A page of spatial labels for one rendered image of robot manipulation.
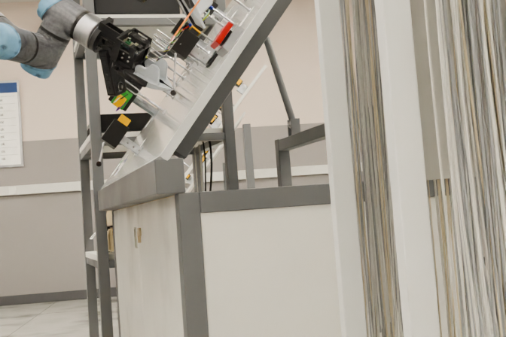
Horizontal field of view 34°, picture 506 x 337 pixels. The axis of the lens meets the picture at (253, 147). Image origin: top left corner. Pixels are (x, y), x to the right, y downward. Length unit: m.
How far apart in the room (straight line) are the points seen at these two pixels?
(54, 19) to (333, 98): 0.95
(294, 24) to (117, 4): 6.83
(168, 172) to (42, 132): 7.93
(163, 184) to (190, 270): 0.17
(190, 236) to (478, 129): 0.81
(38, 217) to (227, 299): 7.88
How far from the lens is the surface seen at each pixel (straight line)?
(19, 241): 9.43
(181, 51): 1.90
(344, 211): 1.17
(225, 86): 1.74
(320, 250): 1.63
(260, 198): 1.59
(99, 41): 1.95
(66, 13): 1.97
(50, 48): 1.98
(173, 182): 1.56
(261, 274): 1.60
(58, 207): 9.38
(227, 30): 1.66
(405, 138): 0.86
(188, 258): 1.56
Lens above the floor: 0.75
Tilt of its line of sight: 5 degrees up
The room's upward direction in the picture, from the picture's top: 4 degrees counter-clockwise
